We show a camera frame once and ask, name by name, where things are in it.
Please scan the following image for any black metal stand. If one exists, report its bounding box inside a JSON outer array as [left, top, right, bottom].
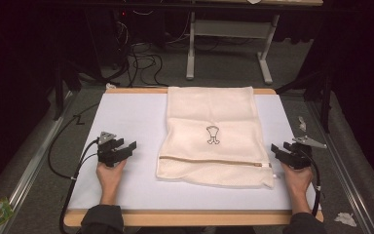
[[275, 64, 335, 135], [52, 59, 83, 122]]

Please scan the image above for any person's left hand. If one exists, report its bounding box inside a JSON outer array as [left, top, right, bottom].
[[95, 159, 128, 196]]

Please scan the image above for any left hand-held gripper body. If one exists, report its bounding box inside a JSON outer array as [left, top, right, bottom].
[[96, 131, 131, 168]]

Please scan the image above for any person's right hand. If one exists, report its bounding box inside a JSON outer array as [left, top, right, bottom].
[[280, 163, 315, 196]]

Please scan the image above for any crumpled white tissue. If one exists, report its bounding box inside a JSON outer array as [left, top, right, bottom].
[[333, 212, 357, 228]]

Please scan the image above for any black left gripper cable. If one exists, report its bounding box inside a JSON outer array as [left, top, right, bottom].
[[58, 138, 99, 234]]

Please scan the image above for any metal floor rail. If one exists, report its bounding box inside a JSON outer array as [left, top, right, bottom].
[[0, 91, 76, 234], [306, 99, 374, 234]]

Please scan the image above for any thin black floor cable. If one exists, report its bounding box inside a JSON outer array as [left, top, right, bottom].
[[47, 102, 100, 180]]

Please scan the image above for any tangle of black cables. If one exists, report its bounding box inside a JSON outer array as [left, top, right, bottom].
[[110, 40, 170, 89]]

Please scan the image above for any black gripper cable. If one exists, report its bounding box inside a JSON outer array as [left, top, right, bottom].
[[303, 149, 322, 218], [58, 138, 99, 234]]

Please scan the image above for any small white paper scrap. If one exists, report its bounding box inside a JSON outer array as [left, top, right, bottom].
[[298, 115, 308, 133]]

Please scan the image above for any white table mat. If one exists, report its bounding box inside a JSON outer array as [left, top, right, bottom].
[[67, 93, 321, 212]]

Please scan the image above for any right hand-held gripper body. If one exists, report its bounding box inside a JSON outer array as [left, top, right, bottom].
[[286, 136, 328, 171]]

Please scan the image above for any cream mesh laundry bag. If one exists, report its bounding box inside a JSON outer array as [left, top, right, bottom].
[[155, 86, 276, 190]]

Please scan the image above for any white metal desk frame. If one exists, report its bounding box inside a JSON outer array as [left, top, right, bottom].
[[185, 12, 281, 86]]

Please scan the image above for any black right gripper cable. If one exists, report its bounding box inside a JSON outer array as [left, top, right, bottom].
[[303, 149, 322, 218]]

